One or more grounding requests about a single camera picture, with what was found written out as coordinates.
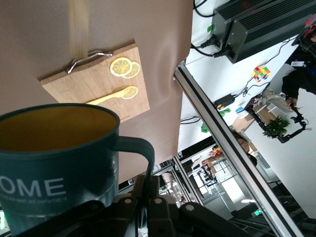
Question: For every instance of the small green plant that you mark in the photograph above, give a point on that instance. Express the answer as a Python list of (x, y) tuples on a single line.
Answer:
[(276, 127)]

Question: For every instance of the brown table mat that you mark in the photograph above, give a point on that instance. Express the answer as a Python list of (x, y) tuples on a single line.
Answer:
[(37, 37)]

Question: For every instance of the yellow plastic fork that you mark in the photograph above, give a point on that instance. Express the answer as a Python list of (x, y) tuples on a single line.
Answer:
[(106, 98)]

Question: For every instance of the lemon slice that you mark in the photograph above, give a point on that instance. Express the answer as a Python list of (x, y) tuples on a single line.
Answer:
[(136, 70), (121, 66), (132, 93)]

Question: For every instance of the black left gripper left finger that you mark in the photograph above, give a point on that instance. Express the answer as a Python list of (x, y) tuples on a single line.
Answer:
[(118, 217)]

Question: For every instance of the colourful puzzle cube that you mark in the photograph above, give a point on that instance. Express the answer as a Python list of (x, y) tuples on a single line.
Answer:
[(262, 73)]

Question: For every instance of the green toy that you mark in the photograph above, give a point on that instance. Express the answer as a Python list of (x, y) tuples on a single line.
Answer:
[(205, 128)]

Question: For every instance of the black finned power supply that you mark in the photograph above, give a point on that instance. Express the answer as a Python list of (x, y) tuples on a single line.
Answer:
[(259, 24)]

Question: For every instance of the small black adapter box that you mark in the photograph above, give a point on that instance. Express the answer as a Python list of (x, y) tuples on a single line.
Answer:
[(223, 101)]

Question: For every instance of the person in dark clothes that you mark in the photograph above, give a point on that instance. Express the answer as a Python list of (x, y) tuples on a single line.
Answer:
[(303, 56)]

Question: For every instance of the aluminium camera post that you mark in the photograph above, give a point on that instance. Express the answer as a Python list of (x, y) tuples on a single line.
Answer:
[(230, 148)]

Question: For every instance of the cardboard box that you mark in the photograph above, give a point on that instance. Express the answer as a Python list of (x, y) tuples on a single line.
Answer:
[(243, 121)]

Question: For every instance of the dark teal mug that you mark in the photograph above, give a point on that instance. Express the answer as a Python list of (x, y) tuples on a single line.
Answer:
[(49, 160)]

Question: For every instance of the wooden mug tree rack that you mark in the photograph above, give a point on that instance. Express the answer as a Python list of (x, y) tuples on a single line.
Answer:
[(79, 29)]

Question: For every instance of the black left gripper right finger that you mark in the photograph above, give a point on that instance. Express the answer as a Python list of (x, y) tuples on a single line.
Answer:
[(163, 219)]

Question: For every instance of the black handheld rig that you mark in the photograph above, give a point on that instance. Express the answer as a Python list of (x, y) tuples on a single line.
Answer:
[(283, 139)]

